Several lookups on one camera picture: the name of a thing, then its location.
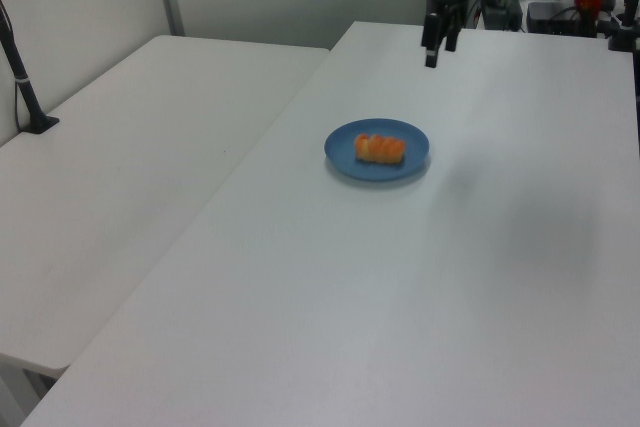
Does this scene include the white side table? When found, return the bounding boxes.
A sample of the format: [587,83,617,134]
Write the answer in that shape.
[0,34,332,381]

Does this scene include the black electronics box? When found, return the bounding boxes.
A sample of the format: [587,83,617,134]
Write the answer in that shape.
[480,0,522,31]

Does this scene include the black clamp stand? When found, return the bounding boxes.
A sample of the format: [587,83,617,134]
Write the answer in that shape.
[606,0,640,54]

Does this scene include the blue round plate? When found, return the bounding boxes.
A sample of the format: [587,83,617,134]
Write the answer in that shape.
[323,118,432,181]

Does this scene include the flat black device box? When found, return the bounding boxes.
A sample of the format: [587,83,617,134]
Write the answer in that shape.
[526,0,620,38]

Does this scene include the black camera pole with base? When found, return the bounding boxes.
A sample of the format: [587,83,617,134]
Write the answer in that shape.
[0,0,61,136]

